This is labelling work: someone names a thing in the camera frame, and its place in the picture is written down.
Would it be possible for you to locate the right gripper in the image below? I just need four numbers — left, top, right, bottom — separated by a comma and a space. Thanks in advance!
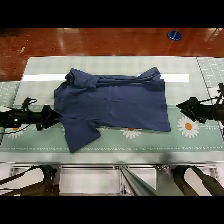
175, 96, 210, 125

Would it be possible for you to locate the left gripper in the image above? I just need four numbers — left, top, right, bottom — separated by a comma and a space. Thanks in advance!
32, 105, 63, 132

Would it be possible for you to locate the dark blue shirt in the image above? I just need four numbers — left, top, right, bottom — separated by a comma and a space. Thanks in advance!
53, 66, 172, 154

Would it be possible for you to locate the round blue floor disc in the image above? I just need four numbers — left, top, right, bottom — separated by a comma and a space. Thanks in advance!
167, 30, 183, 42

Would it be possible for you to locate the silver frame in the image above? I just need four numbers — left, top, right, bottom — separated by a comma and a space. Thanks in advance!
0, 161, 224, 197

